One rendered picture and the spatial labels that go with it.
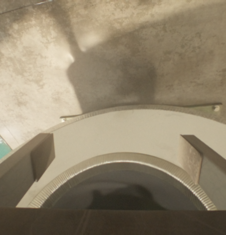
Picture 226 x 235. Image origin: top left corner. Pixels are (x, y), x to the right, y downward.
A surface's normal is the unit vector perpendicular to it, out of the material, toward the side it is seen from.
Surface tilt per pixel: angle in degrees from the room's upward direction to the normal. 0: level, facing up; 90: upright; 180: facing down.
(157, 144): 90
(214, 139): 90
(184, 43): 0
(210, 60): 0
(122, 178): 4
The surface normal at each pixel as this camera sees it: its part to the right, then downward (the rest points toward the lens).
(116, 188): 0.05, 0.59
